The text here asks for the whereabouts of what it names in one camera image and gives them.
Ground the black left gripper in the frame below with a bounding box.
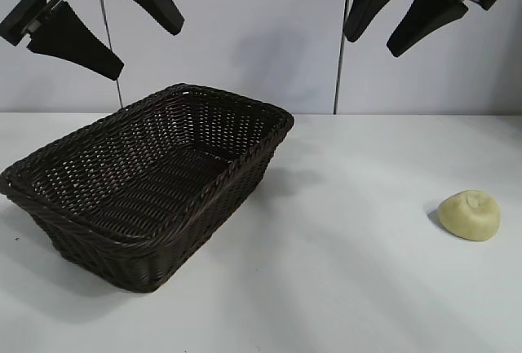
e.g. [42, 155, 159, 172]
[0, 0, 185, 82]

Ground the dark brown wicker basket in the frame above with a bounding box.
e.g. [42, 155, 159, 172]
[0, 82, 295, 296]

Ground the pale yellow egg yolk pastry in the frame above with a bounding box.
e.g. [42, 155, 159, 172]
[438, 189, 502, 242]

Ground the grey metal vertical strip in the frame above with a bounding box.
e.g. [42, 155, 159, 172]
[333, 0, 355, 115]

